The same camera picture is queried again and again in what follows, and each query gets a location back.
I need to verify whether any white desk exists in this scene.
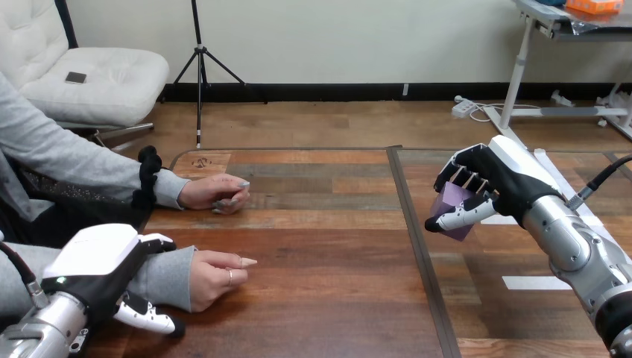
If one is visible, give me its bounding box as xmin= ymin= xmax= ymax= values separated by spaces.
xmin=482 ymin=0 xmax=632 ymax=145

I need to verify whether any white cushioned chair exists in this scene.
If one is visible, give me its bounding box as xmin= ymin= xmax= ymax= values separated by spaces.
xmin=0 ymin=0 xmax=171 ymax=149

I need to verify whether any black ruffled wrist band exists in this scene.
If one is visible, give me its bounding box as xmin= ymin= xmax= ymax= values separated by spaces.
xmin=130 ymin=145 xmax=163 ymax=212

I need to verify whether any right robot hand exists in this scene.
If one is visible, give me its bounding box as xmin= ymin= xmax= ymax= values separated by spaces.
xmin=424 ymin=134 xmax=564 ymax=234

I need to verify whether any person's body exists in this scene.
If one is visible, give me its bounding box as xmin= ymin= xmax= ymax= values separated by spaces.
xmin=0 ymin=148 xmax=151 ymax=249

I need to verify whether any orange thing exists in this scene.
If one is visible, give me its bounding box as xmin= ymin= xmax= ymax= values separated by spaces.
xmin=564 ymin=0 xmax=626 ymax=15

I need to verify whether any tangle of cables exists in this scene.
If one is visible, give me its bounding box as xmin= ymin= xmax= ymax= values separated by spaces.
xmin=467 ymin=101 xmax=543 ymax=124

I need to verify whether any black cable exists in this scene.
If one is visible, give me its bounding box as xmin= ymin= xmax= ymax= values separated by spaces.
xmin=0 ymin=240 xmax=50 ymax=310
xmin=566 ymin=154 xmax=632 ymax=211

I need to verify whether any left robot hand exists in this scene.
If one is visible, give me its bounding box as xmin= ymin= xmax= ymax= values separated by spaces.
xmin=41 ymin=223 xmax=186 ymax=339

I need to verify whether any black tripod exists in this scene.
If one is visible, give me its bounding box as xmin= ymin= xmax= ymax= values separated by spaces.
xmin=159 ymin=0 xmax=270 ymax=150

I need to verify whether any person's forearm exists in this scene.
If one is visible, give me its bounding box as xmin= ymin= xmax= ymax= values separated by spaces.
xmin=0 ymin=242 xmax=198 ymax=317
xmin=0 ymin=71 xmax=192 ymax=212

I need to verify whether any white power strip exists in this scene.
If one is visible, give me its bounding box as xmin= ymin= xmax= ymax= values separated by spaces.
xmin=450 ymin=95 xmax=478 ymax=119

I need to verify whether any purple block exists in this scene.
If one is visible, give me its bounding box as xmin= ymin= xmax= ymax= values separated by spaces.
xmin=428 ymin=181 xmax=488 ymax=242

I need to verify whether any person's hand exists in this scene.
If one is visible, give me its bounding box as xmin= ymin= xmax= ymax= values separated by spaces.
xmin=177 ymin=172 xmax=251 ymax=216
xmin=189 ymin=249 xmax=259 ymax=314

